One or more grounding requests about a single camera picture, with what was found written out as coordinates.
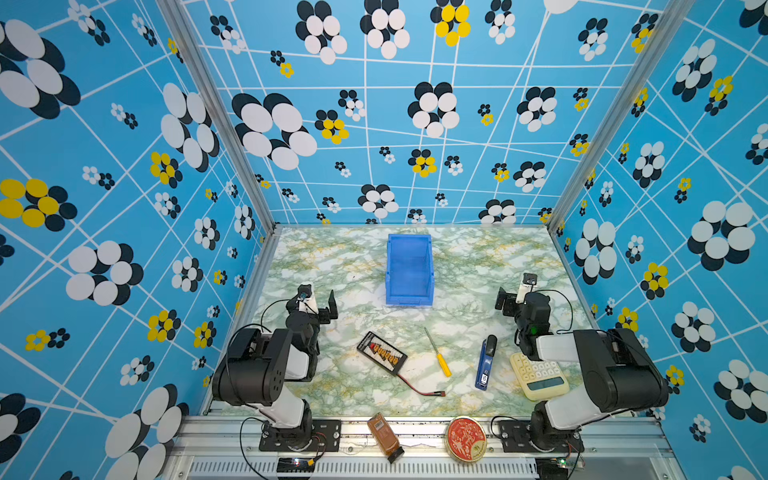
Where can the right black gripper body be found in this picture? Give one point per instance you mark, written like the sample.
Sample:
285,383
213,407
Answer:
514,310

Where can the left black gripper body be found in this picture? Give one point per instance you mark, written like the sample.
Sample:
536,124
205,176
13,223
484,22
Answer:
321,318

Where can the yellow handled screwdriver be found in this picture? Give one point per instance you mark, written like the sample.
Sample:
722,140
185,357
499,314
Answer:
440,358

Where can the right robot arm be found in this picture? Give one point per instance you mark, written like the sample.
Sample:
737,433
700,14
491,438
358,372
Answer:
618,376

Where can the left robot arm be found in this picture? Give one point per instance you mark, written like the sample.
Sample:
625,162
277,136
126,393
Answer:
259,363

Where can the blue plastic bin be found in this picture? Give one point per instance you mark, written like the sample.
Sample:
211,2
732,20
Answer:
410,275

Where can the cream calculator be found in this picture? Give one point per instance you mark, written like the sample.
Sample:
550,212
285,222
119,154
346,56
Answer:
539,380

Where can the round red tin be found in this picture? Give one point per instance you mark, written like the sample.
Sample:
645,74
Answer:
465,440

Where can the brown rectangular box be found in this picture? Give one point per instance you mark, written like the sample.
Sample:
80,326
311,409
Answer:
385,438

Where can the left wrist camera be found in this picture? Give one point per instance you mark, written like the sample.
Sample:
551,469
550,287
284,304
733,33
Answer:
305,291

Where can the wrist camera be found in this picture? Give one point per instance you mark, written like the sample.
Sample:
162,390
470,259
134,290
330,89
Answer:
305,291
528,283

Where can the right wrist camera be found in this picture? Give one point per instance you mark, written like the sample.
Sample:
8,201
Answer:
528,283

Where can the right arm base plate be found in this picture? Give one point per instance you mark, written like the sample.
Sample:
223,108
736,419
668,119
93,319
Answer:
518,436

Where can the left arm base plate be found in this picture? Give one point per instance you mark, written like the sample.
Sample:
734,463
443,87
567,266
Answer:
319,436

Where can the aluminium front rail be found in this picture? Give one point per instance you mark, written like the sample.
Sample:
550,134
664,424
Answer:
219,447

